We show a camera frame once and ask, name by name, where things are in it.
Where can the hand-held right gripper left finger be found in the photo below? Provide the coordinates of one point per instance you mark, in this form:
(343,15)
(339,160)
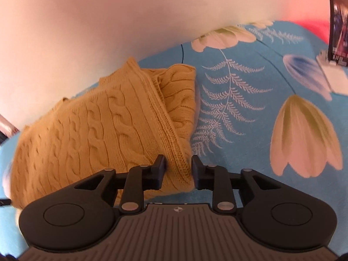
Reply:
(161,172)

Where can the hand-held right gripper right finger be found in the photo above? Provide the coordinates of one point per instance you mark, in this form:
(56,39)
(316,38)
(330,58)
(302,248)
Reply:
(196,173)

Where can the blue floral bed sheet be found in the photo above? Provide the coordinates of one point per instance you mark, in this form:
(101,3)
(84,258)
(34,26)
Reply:
(244,155)

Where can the pink patterned curtain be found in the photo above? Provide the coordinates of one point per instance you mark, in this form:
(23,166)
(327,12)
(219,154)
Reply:
(6,126)

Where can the white phone stand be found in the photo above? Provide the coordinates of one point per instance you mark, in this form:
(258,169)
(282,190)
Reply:
(335,74)

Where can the pink pillow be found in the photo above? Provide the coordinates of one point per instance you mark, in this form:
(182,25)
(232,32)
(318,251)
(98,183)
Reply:
(312,30)

